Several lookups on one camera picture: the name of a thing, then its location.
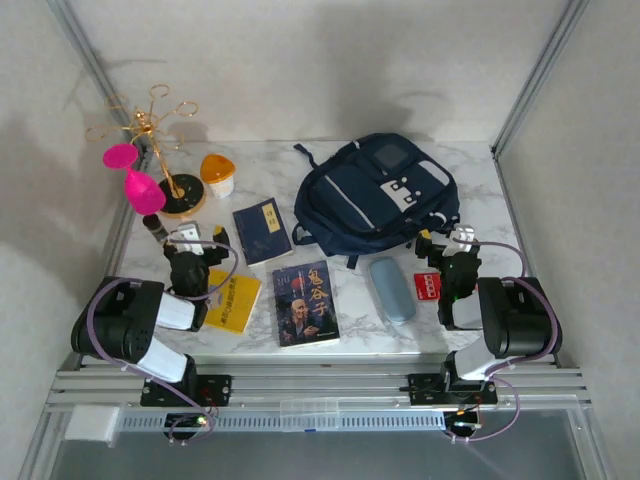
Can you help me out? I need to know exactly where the yellow book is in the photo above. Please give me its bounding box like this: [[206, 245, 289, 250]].
[[202, 268, 263, 335]]

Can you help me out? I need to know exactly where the gold wire cup rack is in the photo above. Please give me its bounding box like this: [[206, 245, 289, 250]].
[[84, 84, 207, 220]]

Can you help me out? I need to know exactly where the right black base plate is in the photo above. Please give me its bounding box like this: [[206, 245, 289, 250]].
[[407, 372, 499, 406]]

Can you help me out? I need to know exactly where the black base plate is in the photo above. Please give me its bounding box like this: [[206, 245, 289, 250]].
[[139, 374, 234, 407], [407, 372, 499, 406]]

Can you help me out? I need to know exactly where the small dark bottle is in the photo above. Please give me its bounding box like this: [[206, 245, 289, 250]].
[[142, 213, 171, 245]]

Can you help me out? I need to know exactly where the aluminium frame post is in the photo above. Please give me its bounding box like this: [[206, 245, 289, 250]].
[[490, 0, 592, 159], [47, 0, 154, 169]]

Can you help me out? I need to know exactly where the orange lid pudding cup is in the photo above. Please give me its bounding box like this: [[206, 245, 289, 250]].
[[199, 153, 237, 200]]

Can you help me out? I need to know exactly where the slotted grey cable duct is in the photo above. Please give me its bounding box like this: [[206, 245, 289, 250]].
[[117, 410, 449, 432]]

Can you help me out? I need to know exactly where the small navy blue book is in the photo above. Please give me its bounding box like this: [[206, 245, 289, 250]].
[[232, 197, 295, 269]]

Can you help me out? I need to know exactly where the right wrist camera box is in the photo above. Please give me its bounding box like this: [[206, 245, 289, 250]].
[[447, 224, 479, 254]]

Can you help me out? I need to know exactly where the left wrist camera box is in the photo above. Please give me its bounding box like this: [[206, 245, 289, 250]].
[[172, 223, 217, 256]]

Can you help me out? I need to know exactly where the blue-grey glasses case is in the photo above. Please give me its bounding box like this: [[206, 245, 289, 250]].
[[368, 256, 418, 326]]

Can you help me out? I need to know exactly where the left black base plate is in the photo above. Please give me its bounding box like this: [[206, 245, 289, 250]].
[[139, 374, 234, 407]]

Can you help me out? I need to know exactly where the aluminium mounting rail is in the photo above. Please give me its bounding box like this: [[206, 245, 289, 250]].
[[44, 352, 594, 414]]

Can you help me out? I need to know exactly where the pink plastic wine glass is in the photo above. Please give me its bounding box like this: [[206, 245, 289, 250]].
[[103, 143, 167, 216]]

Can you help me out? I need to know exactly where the navy blue backpack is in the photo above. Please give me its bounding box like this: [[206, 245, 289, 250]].
[[292, 132, 461, 271]]

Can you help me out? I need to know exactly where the small LED circuit board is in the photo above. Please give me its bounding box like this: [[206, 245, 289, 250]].
[[164, 412, 214, 436], [444, 409, 485, 434]]

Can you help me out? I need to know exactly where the red card packet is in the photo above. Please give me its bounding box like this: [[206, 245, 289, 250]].
[[413, 272, 444, 305]]

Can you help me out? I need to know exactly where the white foam block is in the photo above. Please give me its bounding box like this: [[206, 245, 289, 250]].
[[64, 405, 121, 444]]

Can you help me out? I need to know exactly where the clear plastic box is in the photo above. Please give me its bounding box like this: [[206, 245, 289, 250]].
[[279, 398, 342, 432]]

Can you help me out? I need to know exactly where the dark portrait cover book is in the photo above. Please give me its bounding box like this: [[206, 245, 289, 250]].
[[271, 259, 341, 350]]

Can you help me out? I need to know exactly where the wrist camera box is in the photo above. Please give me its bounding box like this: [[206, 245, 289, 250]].
[[447, 224, 479, 254], [172, 223, 217, 256]]

